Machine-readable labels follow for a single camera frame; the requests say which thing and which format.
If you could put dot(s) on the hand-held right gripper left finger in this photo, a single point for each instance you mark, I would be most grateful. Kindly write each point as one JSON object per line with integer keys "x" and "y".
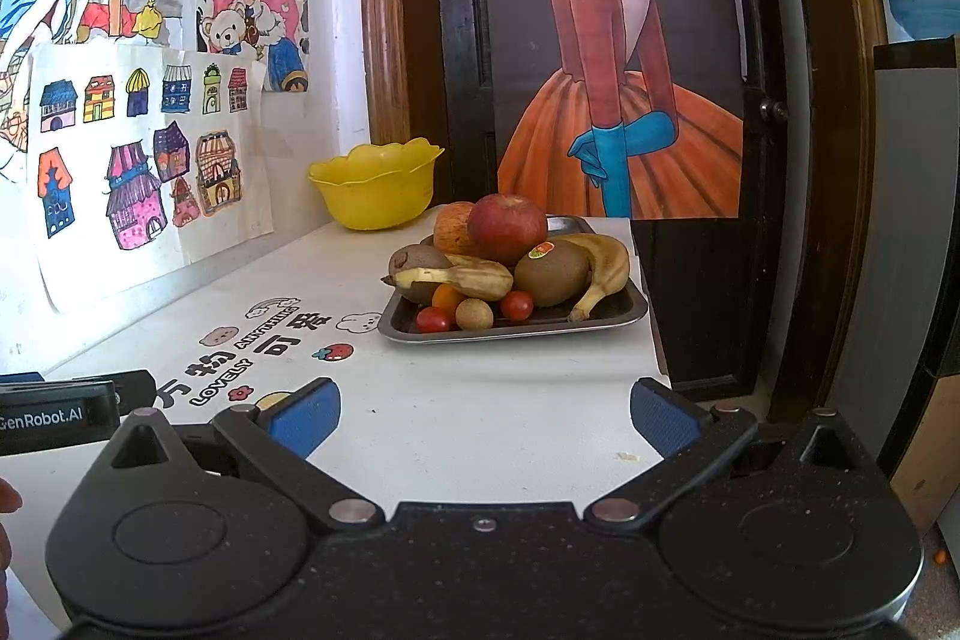
{"x": 304, "y": 419}

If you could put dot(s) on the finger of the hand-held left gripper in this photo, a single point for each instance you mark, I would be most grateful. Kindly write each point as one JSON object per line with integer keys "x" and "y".
{"x": 135, "y": 389}
{"x": 19, "y": 378}

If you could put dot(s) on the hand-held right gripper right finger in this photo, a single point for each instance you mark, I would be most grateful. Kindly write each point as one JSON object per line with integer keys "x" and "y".
{"x": 667, "y": 419}

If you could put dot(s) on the red cherry tomato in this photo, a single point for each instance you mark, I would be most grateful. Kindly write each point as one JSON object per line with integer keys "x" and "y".
{"x": 517, "y": 305}
{"x": 433, "y": 319}

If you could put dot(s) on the curved yellow banana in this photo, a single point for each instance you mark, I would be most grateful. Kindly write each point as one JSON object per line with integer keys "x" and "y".
{"x": 607, "y": 265}

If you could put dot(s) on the metal tray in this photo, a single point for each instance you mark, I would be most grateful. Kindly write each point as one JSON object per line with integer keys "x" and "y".
{"x": 525, "y": 329}

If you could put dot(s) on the kiwi with sticker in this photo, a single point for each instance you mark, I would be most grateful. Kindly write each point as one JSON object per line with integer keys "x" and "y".
{"x": 551, "y": 276}

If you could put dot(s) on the small orange citrus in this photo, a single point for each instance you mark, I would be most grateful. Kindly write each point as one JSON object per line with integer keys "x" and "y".
{"x": 448, "y": 296}

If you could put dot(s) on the plain brown kiwi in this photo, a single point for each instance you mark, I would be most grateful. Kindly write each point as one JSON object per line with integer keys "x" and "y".
{"x": 416, "y": 257}

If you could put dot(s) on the tan longan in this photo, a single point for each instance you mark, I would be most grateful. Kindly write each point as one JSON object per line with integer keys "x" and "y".
{"x": 474, "y": 314}

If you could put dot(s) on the brown-spotted banana with long stem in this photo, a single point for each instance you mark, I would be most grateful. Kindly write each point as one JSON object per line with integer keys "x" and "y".
{"x": 472, "y": 280}

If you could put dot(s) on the pale red apple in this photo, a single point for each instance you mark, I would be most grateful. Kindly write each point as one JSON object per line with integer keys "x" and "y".
{"x": 450, "y": 231}

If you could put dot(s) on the dark red apple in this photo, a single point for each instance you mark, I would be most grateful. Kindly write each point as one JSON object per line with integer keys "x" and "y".
{"x": 508, "y": 227}

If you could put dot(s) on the person's left hand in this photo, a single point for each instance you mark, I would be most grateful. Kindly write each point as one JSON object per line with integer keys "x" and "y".
{"x": 7, "y": 497}

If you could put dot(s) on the white printed tablecloth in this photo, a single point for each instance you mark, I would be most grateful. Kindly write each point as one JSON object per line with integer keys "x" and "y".
{"x": 465, "y": 415}

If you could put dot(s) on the colourful houses drawing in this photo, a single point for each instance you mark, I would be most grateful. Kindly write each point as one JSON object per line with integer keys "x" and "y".
{"x": 97, "y": 160}

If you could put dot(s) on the yellow plastic bowl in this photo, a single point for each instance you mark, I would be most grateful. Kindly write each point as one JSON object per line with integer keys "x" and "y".
{"x": 375, "y": 190}

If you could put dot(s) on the cardboard box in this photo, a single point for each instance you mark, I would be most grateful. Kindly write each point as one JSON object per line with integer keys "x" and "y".
{"x": 930, "y": 460}

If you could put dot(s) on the girl in orange dress poster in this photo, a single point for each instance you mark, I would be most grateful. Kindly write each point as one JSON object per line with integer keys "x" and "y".
{"x": 622, "y": 85}

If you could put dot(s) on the dark door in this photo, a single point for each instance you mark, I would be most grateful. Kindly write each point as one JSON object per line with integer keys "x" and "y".
{"x": 461, "y": 48}

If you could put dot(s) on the wooden door frame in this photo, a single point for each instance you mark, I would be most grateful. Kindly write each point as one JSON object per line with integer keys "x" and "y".
{"x": 382, "y": 10}

